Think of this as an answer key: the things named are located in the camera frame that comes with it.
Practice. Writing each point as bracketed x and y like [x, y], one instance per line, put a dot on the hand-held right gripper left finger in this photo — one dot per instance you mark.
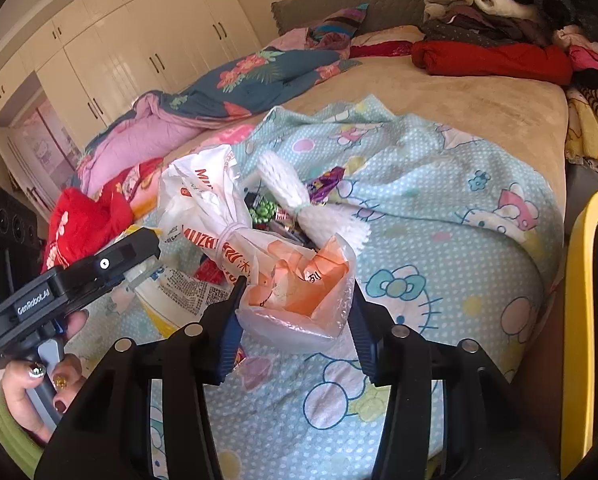
[231, 332]

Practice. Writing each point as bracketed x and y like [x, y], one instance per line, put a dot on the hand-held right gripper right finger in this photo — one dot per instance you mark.
[366, 341]

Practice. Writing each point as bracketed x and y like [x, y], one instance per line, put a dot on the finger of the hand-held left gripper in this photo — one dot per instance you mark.
[114, 260]

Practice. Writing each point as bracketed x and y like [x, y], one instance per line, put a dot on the white yellow printed packet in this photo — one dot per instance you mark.
[189, 290]

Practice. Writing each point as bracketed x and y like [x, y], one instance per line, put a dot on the red snack wrapper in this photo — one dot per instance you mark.
[209, 270]

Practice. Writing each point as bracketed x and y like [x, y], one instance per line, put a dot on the clear plastic bag orange paper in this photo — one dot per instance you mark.
[299, 280]

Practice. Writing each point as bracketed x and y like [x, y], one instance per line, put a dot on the white plastic bag orange print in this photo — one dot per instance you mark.
[199, 200]

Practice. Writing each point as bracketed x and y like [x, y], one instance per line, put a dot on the yellow rimmed black bin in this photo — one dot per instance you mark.
[579, 310]

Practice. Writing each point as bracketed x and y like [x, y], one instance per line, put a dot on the person's left forearm green sleeve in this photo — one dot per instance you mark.
[11, 440]

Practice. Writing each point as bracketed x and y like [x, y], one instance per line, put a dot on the person's left hand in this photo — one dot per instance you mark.
[16, 385]

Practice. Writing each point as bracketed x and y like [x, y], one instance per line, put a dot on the pink cartoon blanket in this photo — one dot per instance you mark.
[139, 180]

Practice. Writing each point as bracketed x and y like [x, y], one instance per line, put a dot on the light blue cartoon cat sheet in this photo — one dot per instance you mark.
[429, 260]

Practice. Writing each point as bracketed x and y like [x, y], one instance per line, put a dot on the green patterned wrapper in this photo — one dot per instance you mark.
[261, 208]

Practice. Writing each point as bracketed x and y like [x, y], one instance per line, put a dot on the pink cartoon sliding door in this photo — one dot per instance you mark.
[44, 145]

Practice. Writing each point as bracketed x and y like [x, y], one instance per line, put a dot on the white foam fruit net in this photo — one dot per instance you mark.
[284, 180]

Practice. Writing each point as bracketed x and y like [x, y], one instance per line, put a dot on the purple candy wrapper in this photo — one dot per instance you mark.
[324, 182]

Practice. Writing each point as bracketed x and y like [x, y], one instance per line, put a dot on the cream glossy wardrobe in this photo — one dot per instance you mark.
[129, 50]

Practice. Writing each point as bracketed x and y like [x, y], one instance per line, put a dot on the blue floral pink quilt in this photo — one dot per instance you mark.
[249, 80]

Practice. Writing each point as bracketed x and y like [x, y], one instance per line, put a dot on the pink pillow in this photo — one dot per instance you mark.
[294, 40]

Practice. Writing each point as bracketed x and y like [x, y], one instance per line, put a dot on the dark red patterned cloth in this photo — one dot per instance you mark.
[379, 49]

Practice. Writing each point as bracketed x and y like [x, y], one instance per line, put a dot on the red folded garment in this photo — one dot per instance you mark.
[479, 60]

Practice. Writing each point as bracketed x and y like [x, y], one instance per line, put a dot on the yellow cartoon blanket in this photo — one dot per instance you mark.
[584, 125]

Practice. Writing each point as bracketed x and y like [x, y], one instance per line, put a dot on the cream pillow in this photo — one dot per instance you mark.
[394, 34]

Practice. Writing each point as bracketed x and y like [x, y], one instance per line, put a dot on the striped colourful pillow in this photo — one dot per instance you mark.
[339, 22]

